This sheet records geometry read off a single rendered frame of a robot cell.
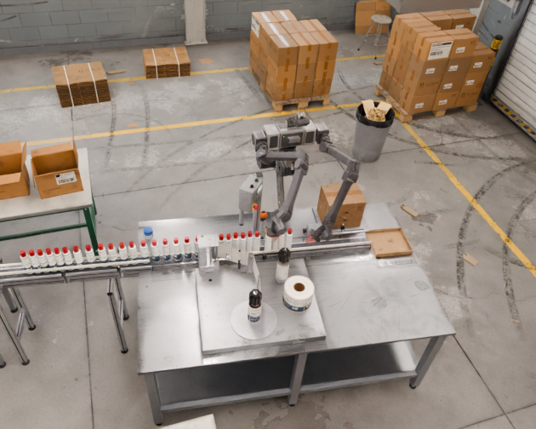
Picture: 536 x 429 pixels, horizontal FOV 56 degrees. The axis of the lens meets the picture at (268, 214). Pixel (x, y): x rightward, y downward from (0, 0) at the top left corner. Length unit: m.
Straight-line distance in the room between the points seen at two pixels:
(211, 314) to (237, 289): 0.27
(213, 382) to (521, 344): 2.68
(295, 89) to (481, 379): 4.20
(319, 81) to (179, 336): 4.50
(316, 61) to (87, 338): 4.36
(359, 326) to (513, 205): 3.27
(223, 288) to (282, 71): 3.79
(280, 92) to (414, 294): 3.83
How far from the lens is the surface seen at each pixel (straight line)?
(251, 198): 3.36
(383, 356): 4.17
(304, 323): 3.39
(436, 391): 4.41
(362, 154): 6.17
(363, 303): 3.64
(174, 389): 3.89
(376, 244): 4.03
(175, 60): 7.66
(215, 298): 3.48
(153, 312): 3.50
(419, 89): 6.91
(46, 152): 4.62
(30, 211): 4.46
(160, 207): 5.41
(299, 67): 6.75
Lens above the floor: 3.66
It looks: 44 degrees down
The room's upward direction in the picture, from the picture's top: 5 degrees clockwise
